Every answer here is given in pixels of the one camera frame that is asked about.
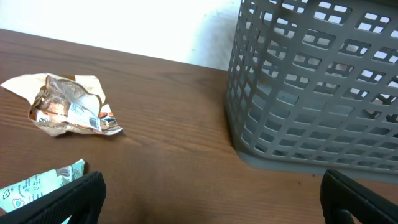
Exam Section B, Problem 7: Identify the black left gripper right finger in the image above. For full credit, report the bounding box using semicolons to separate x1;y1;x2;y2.
320;169;397;224

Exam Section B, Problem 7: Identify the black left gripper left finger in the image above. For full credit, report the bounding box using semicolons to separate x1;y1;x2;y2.
1;171;106;224

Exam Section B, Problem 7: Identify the teal snack packet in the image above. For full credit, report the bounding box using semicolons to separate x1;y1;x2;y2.
1;159;85;213

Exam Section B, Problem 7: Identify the beige snack pouch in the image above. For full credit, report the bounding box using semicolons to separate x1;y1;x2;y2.
1;73;123;137

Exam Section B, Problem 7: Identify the grey plastic lattice basket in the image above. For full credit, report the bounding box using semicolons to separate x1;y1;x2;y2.
226;0;397;183

